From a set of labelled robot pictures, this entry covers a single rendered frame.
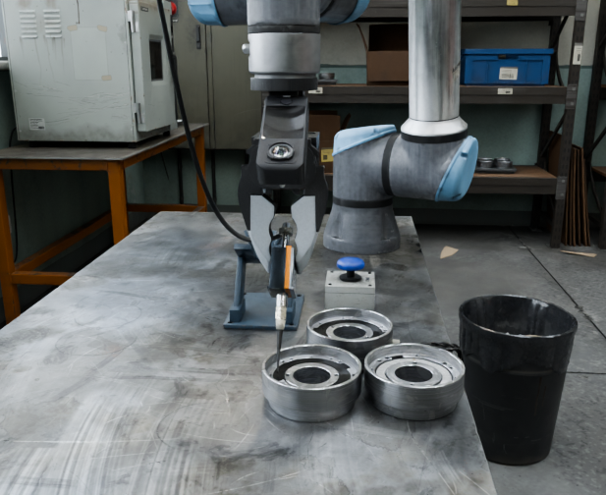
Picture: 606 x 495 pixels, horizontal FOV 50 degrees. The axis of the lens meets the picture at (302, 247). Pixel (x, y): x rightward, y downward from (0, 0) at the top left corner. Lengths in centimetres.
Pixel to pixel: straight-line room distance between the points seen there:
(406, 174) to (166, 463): 71
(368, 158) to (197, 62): 346
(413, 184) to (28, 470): 78
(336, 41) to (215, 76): 87
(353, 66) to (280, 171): 409
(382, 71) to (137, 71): 175
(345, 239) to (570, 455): 123
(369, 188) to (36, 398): 70
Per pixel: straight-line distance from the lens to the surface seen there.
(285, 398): 66
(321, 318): 83
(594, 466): 219
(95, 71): 296
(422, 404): 67
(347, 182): 121
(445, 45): 112
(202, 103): 458
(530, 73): 431
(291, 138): 63
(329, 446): 64
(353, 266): 92
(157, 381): 76
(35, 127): 309
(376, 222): 122
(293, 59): 67
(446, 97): 114
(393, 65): 415
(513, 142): 483
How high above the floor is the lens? 115
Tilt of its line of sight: 16 degrees down
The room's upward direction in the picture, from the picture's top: straight up
